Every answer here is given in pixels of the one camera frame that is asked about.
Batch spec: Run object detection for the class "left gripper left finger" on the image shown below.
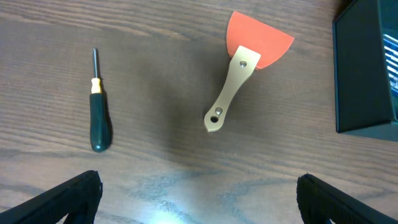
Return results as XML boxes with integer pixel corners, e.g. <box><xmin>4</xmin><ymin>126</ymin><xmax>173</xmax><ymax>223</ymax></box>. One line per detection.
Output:
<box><xmin>1</xmin><ymin>170</ymin><xmax>103</xmax><ymax>224</ymax></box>

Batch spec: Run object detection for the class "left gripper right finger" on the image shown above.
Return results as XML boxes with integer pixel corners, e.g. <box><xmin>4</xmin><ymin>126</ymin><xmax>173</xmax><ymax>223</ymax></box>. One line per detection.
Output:
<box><xmin>296</xmin><ymin>174</ymin><xmax>397</xmax><ymax>224</ymax></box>

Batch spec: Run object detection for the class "orange scraper with tan handle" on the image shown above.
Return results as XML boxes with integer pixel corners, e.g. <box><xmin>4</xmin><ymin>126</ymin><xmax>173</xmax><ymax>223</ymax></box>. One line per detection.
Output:
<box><xmin>204</xmin><ymin>11</ymin><xmax>294</xmax><ymax>133</ymax></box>

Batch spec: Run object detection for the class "blue precision screwdriver set case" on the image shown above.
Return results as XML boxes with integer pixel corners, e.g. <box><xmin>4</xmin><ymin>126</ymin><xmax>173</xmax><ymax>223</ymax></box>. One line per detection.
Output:
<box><xmin>382</xmin><ymin>34</ymin><xmax>398</xmax><ymax>96</ymax></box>

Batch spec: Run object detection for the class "black yellow screwdriver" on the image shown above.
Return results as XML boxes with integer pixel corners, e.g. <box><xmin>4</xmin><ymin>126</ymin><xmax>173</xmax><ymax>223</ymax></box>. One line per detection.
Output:
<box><xmin>90</xmin><ymin>48</ymin><xmax>111</xmax><ymax>152</ymax></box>

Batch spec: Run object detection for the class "dark green open box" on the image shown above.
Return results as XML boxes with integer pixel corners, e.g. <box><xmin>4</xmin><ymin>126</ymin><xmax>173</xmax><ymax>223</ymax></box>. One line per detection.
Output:
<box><xmin>332</xmin><ymin>0</ymin><xmax>397</xmax><ymax>141</ymax></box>

